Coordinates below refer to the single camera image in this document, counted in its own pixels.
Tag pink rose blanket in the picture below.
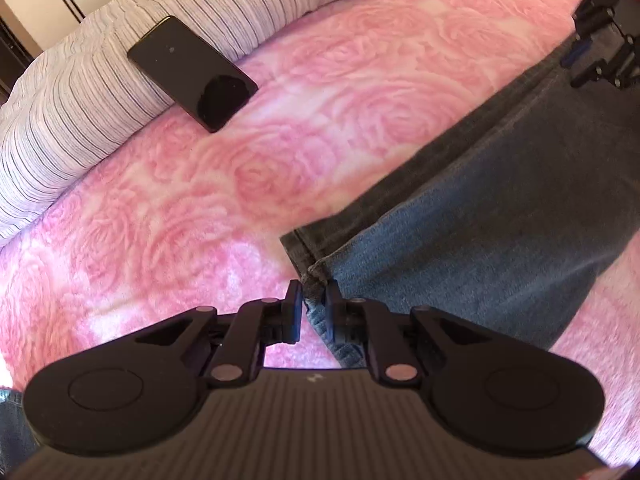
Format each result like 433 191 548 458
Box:
0 0 640 461

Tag blue denim pants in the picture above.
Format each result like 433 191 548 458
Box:
280 0 640 370

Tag dark denim cloth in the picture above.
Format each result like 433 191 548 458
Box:
0 386 42 480

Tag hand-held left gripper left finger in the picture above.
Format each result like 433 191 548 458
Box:
134 280 305 389

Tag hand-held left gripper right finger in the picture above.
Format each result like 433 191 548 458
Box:
324 280 495 387

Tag white striped pillow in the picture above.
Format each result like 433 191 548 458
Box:
0 0 453 242

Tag black smartphone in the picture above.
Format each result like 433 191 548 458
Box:
126 15 260 134

